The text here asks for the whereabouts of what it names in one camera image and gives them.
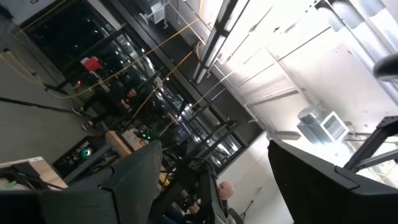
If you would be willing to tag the black dome fixture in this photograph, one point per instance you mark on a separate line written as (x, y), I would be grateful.
(388, 68)

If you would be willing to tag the black aluminium table frame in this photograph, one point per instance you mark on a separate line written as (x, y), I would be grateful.
(370, 146)

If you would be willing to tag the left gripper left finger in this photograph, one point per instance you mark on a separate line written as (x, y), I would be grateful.
(130, 186)

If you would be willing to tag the person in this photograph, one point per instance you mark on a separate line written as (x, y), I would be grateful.
(225, 190)

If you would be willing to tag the tan cardboard box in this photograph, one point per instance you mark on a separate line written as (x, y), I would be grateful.
(116, 143)

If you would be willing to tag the black computer case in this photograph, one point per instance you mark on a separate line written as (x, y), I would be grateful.
(84, 152)

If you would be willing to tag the red box fixture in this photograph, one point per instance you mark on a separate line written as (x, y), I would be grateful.
(91, 64)

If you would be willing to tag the long ceiling light fixture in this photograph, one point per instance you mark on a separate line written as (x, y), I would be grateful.
(214, 34)

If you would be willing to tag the white ventilation unit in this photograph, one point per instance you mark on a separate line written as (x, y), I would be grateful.
(334, 127)

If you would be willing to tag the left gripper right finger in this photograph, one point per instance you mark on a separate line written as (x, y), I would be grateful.
(311, 193)

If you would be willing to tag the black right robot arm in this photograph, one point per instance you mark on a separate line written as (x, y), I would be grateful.
(205, 186)

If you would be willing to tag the silver ventilation duct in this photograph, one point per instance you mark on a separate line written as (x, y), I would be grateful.
(367, 28)

